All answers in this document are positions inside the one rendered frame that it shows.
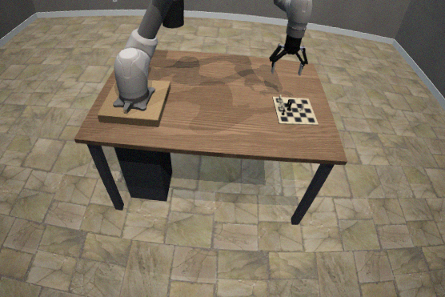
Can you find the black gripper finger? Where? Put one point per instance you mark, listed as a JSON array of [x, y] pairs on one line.
[[273, 58], [302, 63]]

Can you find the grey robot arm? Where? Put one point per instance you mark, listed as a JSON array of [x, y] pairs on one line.
[[129, 66]]

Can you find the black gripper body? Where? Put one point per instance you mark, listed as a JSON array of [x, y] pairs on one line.
[[292, 42]]

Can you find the black and cream chessboard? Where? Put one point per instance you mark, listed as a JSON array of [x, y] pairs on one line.
[[295, 116]]

